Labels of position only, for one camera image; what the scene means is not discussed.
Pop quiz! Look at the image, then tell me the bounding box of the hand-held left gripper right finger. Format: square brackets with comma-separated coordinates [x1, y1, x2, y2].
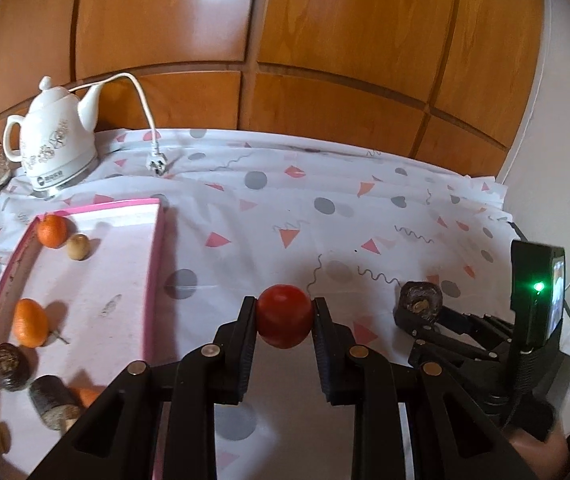
[312, 297, 541, 480]

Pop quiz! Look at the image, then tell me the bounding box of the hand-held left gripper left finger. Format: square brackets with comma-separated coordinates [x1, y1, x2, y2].
[30, 296, 259, 480]

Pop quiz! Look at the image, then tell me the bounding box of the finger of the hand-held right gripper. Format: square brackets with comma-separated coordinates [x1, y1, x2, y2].
[394, 307, 496, 365]
[438, 306, 516, 346]

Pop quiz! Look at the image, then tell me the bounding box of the dark brown fruit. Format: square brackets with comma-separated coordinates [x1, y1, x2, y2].
[0, 343, 30, 392]
[29, 375, 83, 431]
[399, 281, 444, 326]

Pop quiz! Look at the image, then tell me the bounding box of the red tomato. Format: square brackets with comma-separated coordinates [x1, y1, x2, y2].
[256, 284, 315, 349]

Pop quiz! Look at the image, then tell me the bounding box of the pink rimmed tray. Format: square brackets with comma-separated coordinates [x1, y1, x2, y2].
[0, 198, 167, 480]

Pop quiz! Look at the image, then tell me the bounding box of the large orange mandarin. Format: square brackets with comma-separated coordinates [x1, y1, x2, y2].
[13, 298, 49, 349]

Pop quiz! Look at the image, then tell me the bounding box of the person's right hand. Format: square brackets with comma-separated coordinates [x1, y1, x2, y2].
[508, 427, 570, 480]

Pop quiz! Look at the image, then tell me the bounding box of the white patterned tablecloth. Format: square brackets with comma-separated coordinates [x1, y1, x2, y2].
[0, 127, 570, 480]

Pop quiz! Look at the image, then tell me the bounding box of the white ceramic electric kettle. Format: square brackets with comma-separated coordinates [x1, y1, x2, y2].
[4, 76, 100, 200]

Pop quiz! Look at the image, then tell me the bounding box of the wooden panelled wardrobe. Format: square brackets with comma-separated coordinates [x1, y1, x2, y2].
[0, 0, 546, 181]

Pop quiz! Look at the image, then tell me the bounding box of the white power cable with plug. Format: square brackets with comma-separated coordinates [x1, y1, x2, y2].
[67, 72, 170, 177]

